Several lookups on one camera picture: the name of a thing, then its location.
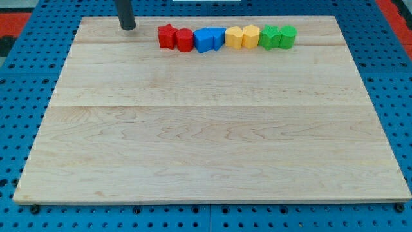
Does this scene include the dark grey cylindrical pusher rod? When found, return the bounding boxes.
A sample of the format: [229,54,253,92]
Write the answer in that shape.
[114,0,136,31]

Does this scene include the red star block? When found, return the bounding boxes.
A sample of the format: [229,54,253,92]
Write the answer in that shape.
[158,24,178,50]

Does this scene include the green star block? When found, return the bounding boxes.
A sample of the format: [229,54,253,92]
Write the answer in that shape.
[258,25,281,50]

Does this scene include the red cylinder block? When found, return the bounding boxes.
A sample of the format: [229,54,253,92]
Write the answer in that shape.
[176,28,194,52]

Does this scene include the blue cube block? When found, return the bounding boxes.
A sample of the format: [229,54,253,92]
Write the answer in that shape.
[194,28,214,53]

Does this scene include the blue triangle block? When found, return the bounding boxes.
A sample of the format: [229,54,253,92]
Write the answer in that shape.
[208,27,226,51]

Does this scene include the yellow heart block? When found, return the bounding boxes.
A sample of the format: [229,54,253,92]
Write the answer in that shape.
[225,26,243,50]

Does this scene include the light wooden board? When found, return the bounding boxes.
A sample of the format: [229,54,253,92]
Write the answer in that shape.
[14,16,411,206]

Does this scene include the yellow hexagon block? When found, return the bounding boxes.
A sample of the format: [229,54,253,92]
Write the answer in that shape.
[242,24,260,49]

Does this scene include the green cylinder block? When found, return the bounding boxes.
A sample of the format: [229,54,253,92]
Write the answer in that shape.
[279,25,297,49]

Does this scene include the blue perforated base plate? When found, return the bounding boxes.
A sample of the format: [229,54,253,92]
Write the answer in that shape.
[1,0,411,231]

